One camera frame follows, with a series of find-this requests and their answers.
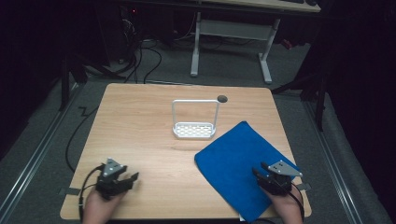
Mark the dark computer tower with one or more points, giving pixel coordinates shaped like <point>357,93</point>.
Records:
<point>129,31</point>

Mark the person's left hand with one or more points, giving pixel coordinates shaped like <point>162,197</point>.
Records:
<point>101,208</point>

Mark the grey tape piece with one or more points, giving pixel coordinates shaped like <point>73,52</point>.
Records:
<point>69,191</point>
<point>304,186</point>

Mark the blue cloth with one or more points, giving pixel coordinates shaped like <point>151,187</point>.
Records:
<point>230,165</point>

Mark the desk with white legs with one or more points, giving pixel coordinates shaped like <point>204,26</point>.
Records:
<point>236,29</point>

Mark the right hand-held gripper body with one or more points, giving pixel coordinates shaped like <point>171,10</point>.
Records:
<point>278,180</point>

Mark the metal floor rail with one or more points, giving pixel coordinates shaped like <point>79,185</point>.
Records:
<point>34,155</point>
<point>333,161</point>

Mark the black metal stand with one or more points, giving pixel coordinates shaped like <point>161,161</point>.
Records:
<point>70,74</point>
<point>311,90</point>

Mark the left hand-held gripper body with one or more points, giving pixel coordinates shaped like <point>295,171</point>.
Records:
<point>109,183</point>

